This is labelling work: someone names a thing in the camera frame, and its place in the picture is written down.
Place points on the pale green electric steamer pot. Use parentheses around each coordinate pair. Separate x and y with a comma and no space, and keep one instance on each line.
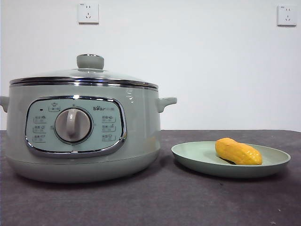
(141,117)

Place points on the glass lid with green knob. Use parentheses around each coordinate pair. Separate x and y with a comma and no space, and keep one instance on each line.
(90,61)

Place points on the grey steamer dial knob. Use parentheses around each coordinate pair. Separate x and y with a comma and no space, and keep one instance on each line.
(73,124)

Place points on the white wall socket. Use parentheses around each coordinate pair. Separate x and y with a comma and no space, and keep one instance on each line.
(287,15)
(88,13)

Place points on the pale green round plate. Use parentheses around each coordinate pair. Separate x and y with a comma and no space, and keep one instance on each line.
(195,160)

